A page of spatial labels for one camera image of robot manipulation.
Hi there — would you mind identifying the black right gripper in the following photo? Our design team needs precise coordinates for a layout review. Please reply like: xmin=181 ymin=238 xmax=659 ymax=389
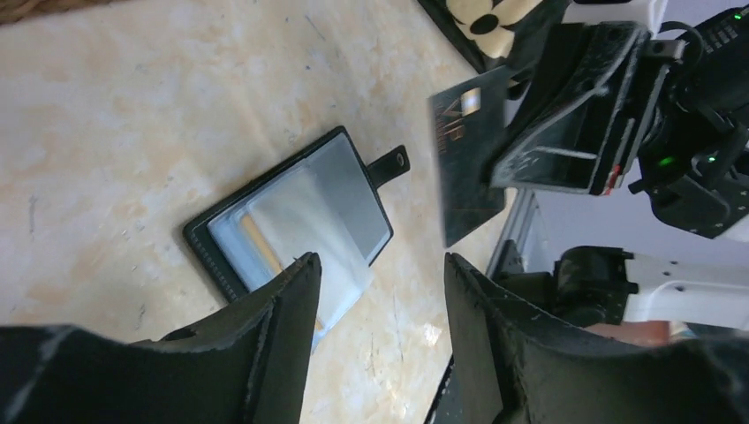
xmin=490 ymin=6 xmax=748 ymax=240

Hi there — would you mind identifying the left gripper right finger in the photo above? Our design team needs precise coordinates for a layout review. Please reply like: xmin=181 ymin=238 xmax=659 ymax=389
xmin=444 ymin=254 xmax=748 ymax=423

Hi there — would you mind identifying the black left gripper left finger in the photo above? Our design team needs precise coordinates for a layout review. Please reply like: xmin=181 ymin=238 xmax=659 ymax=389
xmin=1 ymin=253 xmax=322 ymax=423

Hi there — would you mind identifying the black VIP credit card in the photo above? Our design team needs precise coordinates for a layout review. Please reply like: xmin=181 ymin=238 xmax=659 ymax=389
xmin=428 ymin=66 xmax=509 ymax=247

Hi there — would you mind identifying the black leather card holder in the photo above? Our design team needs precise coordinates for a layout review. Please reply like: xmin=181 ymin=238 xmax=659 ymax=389
xmin=182 ymin=126 xmax=411 ymax=342

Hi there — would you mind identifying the brown wicker divided basket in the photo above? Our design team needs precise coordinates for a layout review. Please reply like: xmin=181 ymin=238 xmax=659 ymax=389
xmin=1 ymin=0 xmax=111 ymax=26

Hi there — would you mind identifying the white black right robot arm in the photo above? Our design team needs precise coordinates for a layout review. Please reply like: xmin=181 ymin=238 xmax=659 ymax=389
xmin=498 ymin=8 xmax=748 ymax=329

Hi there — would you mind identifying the black floral patterned blanket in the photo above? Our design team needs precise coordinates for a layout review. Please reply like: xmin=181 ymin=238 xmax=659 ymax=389
xmin=419 ymin=0 xmax=571 ymax=76

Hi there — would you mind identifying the aluminium frame rail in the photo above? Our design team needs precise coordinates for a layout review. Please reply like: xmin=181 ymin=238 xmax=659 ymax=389
xmin=487 ymin=189 xmax=538 ymax=278

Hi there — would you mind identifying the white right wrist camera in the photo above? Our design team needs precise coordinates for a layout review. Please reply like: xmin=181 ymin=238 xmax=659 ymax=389
xmin=563 ymin=0 xmax=668 ymax=35

